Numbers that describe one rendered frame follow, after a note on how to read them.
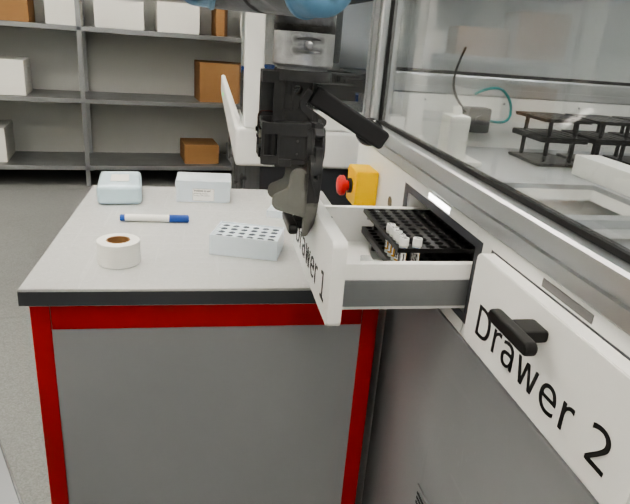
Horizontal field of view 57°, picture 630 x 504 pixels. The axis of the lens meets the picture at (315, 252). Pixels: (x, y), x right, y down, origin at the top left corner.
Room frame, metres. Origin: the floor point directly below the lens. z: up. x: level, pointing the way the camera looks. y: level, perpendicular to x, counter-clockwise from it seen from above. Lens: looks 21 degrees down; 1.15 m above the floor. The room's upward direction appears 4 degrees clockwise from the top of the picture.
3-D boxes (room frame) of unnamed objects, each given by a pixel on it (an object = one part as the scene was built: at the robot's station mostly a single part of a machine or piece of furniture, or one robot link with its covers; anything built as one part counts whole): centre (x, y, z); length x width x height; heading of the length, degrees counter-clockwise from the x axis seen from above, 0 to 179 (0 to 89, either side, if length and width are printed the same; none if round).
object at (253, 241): (1.01, 0.13, 0.78); 0.12 x 0.08 x 0.04; 86
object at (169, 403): (1.13, 0.22, 0.38); 0.62 x 0.58 x 0.76; 11
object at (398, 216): (0.80, -0.20, 0.87); 0.22 x 0.18 x 0.06; 101
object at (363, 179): (1.11, -0.08, 0.88); 0.07 x 0.05 x 0.07; 11
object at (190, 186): (1.34, 0.28, 0.79); 0.13 x 0.09 x 0.05; 100
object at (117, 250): (0.90, 0.33, 0.78); 0.07 x 0.07 x 0.04
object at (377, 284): (0.80, -0.21, 0.86); 0.40 x 0.26 x 0.06; 101
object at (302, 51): (0.75, 0.03, 1.12); 0.08 x 0.08 x 0.05
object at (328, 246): (0.76, 0.00, 0.87); 0.29 x 0.02 x 0.11; 11
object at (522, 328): (0.48, -0.20, 0.91); 0.07 x 0.04 x 0.01; 11
